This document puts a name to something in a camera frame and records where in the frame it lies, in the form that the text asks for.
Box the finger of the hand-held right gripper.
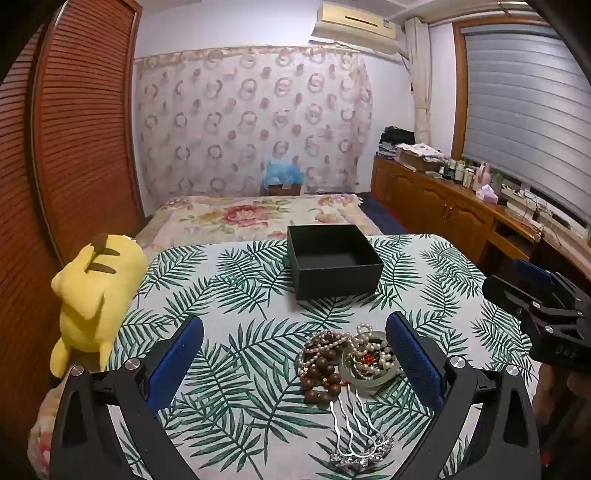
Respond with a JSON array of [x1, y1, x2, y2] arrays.
[[514, 258, 583, 302], [481, 274, 585, 329]]

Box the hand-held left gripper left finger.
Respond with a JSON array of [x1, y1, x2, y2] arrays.
[[50, 316, 206, 480]]

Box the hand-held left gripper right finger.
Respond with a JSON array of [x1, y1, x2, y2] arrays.
[[385, 311, 541, 480]]

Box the pale green jade bangle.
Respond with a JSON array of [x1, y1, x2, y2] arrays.
[[341, 330, 404, 387]]

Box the white pearl necklace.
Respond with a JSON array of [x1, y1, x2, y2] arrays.
[[298, 323, 403, 376]]

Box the brown wooden bead bracelet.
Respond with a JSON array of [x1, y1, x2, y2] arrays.
[[299, 330, 346, 405]]

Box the black square box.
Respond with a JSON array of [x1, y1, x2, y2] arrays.
[[286, 224, 385, 301]]

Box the person's right hand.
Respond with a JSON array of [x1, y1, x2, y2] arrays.
[[534, 367, 573, 424]]

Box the green leaf print tablecloth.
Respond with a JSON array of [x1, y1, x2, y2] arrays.
[[105, 233, 537, 480]]

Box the wooden low cabinet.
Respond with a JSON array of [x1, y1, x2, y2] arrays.
[[371, 154, 591, 280]]

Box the yellow plush toy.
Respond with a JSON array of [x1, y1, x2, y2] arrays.
[[50, 232, 149, 378]]

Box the group of small bottles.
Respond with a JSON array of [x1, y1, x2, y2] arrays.
[[438, 157, 477, 186]]

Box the dark blue carpet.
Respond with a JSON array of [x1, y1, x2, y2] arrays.
[[359, 191, 409, 234]]

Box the grey window blind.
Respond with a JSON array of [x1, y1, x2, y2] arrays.
[[462, 22, 591, 223]]

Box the floral bed blanket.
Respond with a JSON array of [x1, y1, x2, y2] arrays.
[[135, 193, 385, 254]]

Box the pile of folded clothes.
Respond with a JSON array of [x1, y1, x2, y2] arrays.
[[396, 142, 448, 171]]

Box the stack of dark folded clothes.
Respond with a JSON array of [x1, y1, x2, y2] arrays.
[[379, 125, 417, 160]]

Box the brown cardboard box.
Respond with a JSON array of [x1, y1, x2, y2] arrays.
[[266, 182, 302, 198]]

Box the brown louvered wardrobe door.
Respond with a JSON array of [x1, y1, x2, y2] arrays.
[[31, 0, 145, 266], [0, 25, 65, 480]]

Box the blue plastic bag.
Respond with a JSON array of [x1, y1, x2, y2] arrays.
[[262, 160, 306, 186]]

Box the narrow beige curtain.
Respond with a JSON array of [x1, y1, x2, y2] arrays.
[[408, 17, 434, 145]]

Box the white power strip with cables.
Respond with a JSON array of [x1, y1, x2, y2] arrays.
[[501, 184, 580, 229]]

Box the pink ring pattern curtain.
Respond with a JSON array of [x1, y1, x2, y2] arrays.
[[133, 45, 374, 198]]

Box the white wall air conditioner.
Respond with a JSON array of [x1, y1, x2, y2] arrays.
[[311, 2, 400, 56]]

